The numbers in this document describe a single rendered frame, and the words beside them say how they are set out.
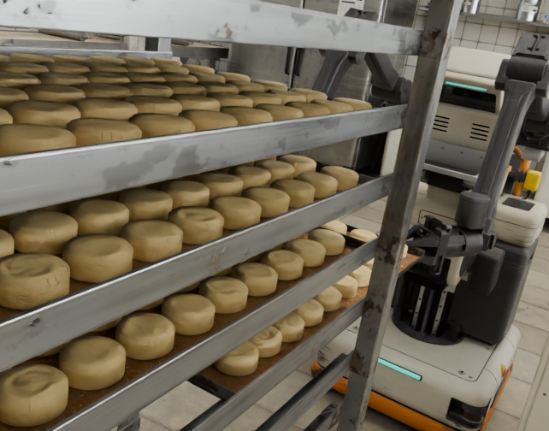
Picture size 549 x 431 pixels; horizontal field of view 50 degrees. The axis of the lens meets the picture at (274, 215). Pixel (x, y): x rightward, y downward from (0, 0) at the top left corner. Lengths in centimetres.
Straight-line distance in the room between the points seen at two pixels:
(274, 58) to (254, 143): 492
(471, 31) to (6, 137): 548
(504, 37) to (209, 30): 533
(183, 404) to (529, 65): 154
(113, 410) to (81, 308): 10
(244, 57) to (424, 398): 401
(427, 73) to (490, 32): 496
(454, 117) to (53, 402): 163
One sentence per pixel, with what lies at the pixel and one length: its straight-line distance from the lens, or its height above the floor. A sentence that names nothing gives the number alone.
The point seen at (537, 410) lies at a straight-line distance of 183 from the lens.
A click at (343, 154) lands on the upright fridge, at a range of 515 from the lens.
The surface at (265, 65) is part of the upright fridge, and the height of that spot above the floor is 88.
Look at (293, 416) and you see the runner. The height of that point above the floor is 87.
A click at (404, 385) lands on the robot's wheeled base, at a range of 215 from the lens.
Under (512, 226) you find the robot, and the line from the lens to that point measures 221.
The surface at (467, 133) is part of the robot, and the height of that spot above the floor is 107.
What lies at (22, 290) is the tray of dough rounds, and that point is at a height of 115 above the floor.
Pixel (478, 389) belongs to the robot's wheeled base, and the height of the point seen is 28.
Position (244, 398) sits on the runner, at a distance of 62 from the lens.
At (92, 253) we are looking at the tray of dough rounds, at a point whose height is 115.
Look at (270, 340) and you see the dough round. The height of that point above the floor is 97.
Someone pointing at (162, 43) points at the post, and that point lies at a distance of 100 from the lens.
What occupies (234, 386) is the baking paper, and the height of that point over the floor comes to 96.
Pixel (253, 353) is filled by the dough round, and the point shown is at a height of 97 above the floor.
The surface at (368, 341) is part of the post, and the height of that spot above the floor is 91.
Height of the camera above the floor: 133
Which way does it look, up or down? 19 degrees down
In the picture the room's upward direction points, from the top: 9 degrees clockwise
